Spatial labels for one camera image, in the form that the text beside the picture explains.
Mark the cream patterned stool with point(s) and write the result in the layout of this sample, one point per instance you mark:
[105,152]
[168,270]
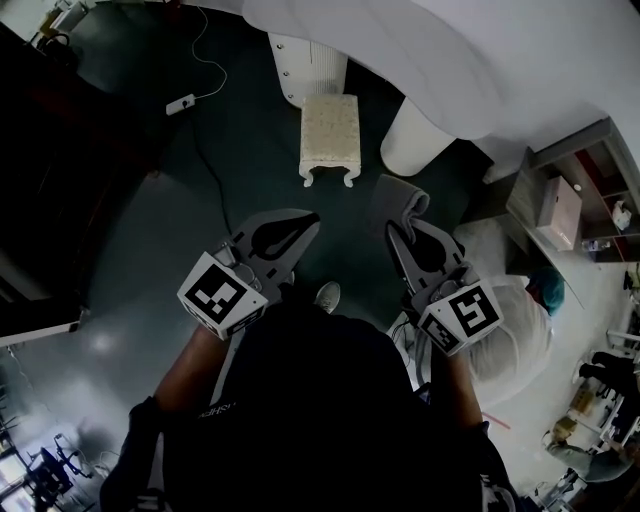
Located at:
[330,125]

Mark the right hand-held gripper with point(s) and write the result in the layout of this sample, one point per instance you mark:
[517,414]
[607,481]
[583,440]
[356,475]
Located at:
[465,315]

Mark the person's white shoe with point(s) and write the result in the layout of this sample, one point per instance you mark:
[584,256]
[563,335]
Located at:
[328,297]

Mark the black floor appliance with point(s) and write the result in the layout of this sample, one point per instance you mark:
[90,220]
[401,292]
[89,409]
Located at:
[59,42]

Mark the white curved table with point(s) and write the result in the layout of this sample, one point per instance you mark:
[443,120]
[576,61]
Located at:
[450,60]

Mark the person's right forearm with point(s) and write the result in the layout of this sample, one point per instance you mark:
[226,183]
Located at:
[455,390]

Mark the small white bag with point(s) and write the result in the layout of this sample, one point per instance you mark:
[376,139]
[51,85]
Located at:
[621,215]

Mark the grey wooden shelf unit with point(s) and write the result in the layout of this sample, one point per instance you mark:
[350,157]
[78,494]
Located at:
[525,200]

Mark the teal hair cap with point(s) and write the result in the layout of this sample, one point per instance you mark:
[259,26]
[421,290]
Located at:
[547,292]

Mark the black office chair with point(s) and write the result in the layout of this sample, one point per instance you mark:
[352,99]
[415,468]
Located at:
[55,465]

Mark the pale cardboard boxes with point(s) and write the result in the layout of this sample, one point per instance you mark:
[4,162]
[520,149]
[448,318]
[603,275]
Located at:
[65,17]

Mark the grey cloth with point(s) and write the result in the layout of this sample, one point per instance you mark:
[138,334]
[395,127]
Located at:
[395,200]

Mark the person's left forearm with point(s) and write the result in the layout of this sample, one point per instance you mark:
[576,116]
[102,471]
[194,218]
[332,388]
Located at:
[190,365]

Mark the white power strip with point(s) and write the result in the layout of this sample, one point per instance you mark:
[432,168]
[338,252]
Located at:
[180,104]

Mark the person's dark clothed body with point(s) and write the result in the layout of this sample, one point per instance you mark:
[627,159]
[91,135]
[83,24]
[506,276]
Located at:
[310,410]

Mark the pink flat box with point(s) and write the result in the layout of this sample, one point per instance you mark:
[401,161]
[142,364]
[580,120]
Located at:
[560,215]

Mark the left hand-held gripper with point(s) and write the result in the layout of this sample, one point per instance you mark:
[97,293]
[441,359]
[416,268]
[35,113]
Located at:
[222,295]

